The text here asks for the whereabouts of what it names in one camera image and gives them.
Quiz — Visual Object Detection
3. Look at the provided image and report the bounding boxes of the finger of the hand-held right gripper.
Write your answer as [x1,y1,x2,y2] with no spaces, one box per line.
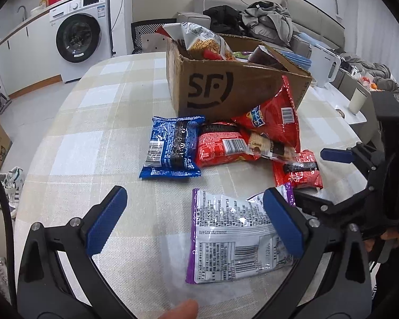
[293,188,373,227]
[320,142,386,182]

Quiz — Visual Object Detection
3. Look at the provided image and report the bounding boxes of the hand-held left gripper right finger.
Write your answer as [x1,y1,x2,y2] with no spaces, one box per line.
[253,188,373,319]

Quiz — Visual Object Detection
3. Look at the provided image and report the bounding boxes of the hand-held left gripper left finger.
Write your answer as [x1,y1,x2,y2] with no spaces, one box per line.
[16,185,140,319]

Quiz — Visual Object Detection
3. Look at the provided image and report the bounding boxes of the red black snack packet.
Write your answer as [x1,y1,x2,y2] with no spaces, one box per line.
[272,150,324,190]
[194,122,258,168]

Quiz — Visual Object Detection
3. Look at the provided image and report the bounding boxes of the purple edged snack packet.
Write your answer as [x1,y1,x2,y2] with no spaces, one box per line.
[185,183,295,284]

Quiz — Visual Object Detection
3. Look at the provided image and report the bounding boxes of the clear biscuit packet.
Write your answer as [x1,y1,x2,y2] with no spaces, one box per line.
[247,132,295,161]

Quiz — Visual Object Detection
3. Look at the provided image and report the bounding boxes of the red chip bag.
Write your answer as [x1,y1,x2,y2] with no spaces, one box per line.
[231,75,301,153]

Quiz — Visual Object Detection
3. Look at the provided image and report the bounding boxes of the blue snack packet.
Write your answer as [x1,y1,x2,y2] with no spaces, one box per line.
[139,116,206,179]

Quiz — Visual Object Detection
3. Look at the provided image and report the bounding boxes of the brown cardboard box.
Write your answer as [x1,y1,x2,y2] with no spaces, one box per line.
[165,33,313,120]

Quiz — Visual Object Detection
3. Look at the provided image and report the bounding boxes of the dark brown snack packet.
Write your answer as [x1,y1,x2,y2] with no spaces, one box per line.
[248,45,290,72]

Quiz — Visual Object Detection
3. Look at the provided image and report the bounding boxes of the orange white noodle snack packet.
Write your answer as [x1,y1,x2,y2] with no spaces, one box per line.
[162,23,235,61]

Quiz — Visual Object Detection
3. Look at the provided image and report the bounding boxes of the person's right hand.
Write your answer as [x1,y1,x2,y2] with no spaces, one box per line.
[365,228,399,254]

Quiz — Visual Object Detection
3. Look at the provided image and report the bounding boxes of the person's left hand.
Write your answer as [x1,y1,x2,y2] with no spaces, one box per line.
[160,300,199,319]

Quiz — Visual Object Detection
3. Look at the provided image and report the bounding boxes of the white cup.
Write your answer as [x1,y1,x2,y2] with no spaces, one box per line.
[348,88,366,115]

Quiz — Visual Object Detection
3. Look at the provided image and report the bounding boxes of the grey coffee table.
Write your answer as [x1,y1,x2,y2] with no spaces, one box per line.
[337,68,375,98]

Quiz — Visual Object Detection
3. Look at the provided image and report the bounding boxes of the white electric kettle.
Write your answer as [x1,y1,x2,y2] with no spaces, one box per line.
[311,45,341,87]

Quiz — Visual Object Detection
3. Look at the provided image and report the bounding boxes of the grey blanket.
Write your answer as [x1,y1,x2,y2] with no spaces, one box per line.
[342,53,399,107]

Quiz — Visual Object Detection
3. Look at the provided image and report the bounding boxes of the white green sneaker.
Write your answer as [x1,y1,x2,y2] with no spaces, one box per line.
[0,181,20,218]
[0,167,24,187]

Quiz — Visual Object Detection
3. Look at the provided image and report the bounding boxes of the stacked blue bowls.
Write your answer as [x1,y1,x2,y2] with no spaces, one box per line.
[281,50,312,67]

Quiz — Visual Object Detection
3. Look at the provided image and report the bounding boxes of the checked tablecloth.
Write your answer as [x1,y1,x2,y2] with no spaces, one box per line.
[13,51,380,319]

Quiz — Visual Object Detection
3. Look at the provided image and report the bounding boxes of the light blue cloth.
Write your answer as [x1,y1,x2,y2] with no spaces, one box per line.
[299,33,320,49]

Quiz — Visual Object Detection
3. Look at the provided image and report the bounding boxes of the grey sofa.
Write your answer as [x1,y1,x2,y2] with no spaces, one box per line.
[176,0,346,60]

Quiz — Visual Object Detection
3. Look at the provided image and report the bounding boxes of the grey clothes pile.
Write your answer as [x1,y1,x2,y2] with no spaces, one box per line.
[241,1,293,45]

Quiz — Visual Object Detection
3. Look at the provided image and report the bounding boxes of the black jacket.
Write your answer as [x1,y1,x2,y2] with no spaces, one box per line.
[203,5,245,36]

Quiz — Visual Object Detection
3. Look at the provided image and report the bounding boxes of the white kitchen counter cabinet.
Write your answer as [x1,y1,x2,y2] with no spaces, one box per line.
[0,0,113,98]

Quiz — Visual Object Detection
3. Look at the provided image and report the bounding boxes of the white washing machine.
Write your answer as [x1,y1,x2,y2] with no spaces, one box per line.
[49,0,113,83]

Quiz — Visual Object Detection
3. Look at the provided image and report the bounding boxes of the black white patterned mat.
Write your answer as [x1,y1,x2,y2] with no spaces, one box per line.
[130,20,173,55]

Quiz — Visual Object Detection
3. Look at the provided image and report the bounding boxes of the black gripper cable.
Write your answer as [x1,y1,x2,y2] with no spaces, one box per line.
[0,158,19,309]

